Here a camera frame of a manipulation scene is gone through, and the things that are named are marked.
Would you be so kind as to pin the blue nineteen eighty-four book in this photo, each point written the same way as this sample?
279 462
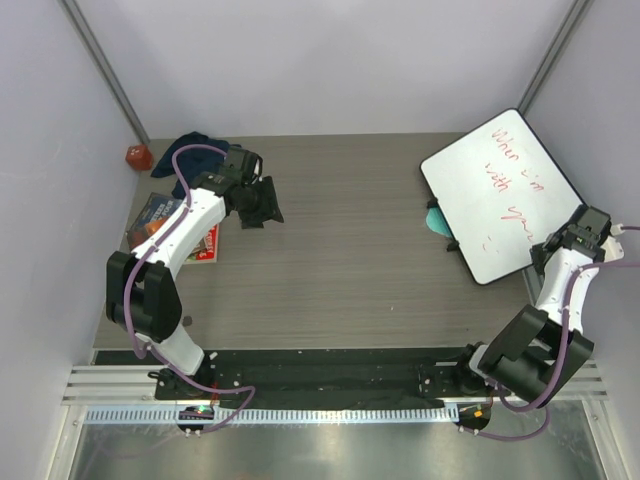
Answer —
158 206

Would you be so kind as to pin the dark blue t shirt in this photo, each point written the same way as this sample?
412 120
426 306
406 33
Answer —
192 162

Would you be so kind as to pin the red paperback book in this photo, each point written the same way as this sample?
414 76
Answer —
207 249

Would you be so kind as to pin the dark orange cover book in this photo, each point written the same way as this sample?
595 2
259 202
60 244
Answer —
139 233

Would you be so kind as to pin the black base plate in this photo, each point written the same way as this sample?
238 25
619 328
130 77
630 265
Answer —
329 378

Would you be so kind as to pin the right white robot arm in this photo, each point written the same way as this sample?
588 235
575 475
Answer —
543 345

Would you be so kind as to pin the aluminium rail frame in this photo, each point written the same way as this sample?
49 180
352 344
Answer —
248 393

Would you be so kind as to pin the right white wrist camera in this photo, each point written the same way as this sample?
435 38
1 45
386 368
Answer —
612 246

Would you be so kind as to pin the white whiteboard with red writing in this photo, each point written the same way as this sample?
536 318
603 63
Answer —
500 192

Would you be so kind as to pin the red cube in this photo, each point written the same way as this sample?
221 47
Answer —
139 157

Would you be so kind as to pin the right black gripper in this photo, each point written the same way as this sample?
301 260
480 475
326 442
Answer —
537 257

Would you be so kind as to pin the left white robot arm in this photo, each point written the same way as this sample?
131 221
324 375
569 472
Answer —
141 295

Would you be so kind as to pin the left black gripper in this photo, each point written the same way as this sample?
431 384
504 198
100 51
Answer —
269 209

